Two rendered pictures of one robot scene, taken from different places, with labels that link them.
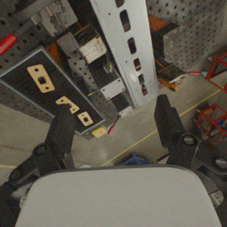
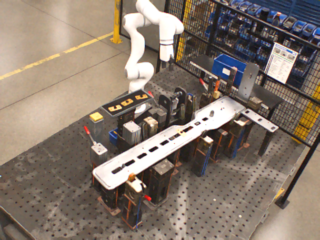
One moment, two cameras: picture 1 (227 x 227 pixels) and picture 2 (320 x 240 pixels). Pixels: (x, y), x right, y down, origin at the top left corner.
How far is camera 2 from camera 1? 2.24 m
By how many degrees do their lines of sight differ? 92
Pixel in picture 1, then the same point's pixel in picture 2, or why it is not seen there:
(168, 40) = (165, 163)
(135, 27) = (164, 147)
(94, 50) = (151, 121)
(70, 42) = (153, 111)
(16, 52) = not seen: hidden behind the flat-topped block
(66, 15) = (161, 113)
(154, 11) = (170, 209)
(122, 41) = (154, 143)
